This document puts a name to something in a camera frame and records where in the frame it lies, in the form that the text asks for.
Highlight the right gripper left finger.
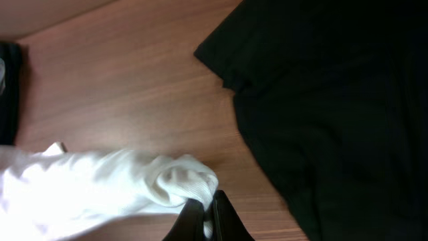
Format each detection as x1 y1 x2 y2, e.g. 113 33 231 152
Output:
163 199 205 241

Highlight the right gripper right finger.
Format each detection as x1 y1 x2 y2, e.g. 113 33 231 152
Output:
212 190 255 241

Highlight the white t-shirt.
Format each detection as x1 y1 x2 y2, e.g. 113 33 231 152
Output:
1 144 219 240

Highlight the black t-shirt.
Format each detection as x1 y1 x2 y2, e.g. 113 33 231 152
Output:
195 0 427 240

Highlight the folded black garment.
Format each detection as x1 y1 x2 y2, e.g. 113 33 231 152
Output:
1 42 23 145

